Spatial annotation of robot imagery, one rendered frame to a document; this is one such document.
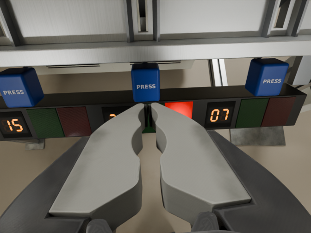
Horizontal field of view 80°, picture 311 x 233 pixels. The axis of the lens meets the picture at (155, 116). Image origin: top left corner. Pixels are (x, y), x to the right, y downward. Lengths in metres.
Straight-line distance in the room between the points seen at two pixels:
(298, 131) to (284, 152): 0.13
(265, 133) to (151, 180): 0.56
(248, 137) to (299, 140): 0.24
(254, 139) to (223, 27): 0.83
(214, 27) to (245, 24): 0.02
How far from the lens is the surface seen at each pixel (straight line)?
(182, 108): 0.20
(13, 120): 0.24
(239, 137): 0.94
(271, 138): 1.01
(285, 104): 0.25
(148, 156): 0.85
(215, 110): 0.21
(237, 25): 0.18
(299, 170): 1.08
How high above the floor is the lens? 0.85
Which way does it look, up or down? 77 degrees down
